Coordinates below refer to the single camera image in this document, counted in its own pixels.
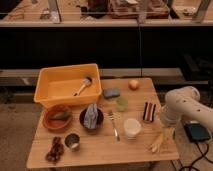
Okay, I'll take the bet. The black power box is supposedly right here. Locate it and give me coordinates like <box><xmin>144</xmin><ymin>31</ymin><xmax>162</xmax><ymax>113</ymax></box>
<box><xmin>184</xmin><ymin>123</ymin><xmax>210</xmax><ymax>142</ymax></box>

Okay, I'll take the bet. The metal fork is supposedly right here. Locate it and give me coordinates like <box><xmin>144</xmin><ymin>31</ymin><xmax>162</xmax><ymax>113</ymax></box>
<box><xmin>108</xmin><ymin>110</ymin><xmax>120</xmax><ymax>141</ymax></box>

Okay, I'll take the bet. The orange clay bowl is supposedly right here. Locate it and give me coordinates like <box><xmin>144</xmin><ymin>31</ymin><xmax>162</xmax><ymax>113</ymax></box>
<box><xmin>42</xmin><ymin>105</ymin><xmax>71</xmax><ymax>131</ymax></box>

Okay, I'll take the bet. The blue grey sponge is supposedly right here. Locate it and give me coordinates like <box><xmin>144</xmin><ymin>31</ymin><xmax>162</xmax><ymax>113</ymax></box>
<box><xmin>103</xmin><ymin>87</ymin><xmax>120</xmax><ymax>99</ymax></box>

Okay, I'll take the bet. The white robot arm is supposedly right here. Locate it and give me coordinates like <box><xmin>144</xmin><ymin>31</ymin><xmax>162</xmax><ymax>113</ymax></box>
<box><xmin>159</xmin><ymin>86</ymin><xmax>213</xmax><ymax>134</ymax></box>

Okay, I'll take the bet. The green plastic cup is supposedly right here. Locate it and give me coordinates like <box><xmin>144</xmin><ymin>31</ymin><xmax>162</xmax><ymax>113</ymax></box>
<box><xmin>116</xmin><ymin>96</ymin><xmax>128</xmax><ymax>112</ymax></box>

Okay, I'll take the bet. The black cable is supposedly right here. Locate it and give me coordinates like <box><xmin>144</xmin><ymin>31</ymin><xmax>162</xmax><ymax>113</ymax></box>
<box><xmin>173</xmin><ymin>139</ymin><xmax>213</xmax><ymax>171</ymax></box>

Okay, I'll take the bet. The black bowl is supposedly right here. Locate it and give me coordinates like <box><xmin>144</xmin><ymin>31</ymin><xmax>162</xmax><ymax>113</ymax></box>
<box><xmin>79</xmin><ymin>109</ymin><xmax>104</xmax><ymax>130</ymax></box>

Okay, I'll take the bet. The white plastic cup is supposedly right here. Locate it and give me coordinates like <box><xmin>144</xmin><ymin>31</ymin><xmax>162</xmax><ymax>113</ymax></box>
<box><xmin>124</xmin><ymin>118</ymin><xmax>141</xmax><ymax>139</ymax></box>

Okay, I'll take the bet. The wooden dish brush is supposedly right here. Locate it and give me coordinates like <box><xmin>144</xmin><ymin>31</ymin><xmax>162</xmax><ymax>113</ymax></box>
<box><xmin>74</xmin><ymin>77</ymin><xmax>92</xmax><ymax>96</ymax></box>

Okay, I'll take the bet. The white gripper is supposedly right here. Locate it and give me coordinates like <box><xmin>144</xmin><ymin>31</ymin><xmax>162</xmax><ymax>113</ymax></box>
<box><xmin>159</xmin><ymin>106</ymin><xmax>176</xmax><ymax>140</ymax></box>

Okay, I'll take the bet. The grey crumpled cloth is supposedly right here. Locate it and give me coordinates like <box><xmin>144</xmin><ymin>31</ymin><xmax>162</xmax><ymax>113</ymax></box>
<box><xmin>84</xmin><ymin>103</ymin><xmax>98</xmax><ymax>129</ymax></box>

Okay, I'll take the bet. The striped black red eraser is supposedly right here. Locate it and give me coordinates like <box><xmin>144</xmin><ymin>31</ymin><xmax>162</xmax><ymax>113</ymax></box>
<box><xmin>143</xmin><ymin>102</ymin><xmax>156</xmax><ymax>123</ymax></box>

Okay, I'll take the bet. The green vegetable toy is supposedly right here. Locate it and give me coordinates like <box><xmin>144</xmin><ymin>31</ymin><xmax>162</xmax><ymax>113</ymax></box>
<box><xmin>49</xmin><ymin>111</ymin><xmax>71</xmax><ymax>120</ymax></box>

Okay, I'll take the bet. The yellow plastic tub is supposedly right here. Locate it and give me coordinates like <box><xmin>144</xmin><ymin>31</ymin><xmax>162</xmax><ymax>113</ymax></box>
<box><xmin>34</xmin><ymin>63</ymin><xmax>102</xmax><ymax>108</ymax></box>

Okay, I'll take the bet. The orange fruit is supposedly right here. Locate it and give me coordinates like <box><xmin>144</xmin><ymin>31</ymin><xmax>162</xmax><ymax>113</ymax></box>
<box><xmin>128</xmin><ymin>79</ymin><xmax>139</xmax><ymax>90</ymax></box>

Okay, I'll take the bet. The small metal cup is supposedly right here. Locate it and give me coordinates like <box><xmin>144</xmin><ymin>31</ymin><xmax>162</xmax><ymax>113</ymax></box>
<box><xmin>65</xmin><ymin>133</ymin><xmax>80</xmax><ymax>151</ymax></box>

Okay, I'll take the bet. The wooden table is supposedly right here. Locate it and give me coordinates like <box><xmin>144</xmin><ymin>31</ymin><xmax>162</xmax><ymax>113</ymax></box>
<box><xmin>27</xmin><ymin>78</ymin><xmax>179</xmax><ymax>169</ymax></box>

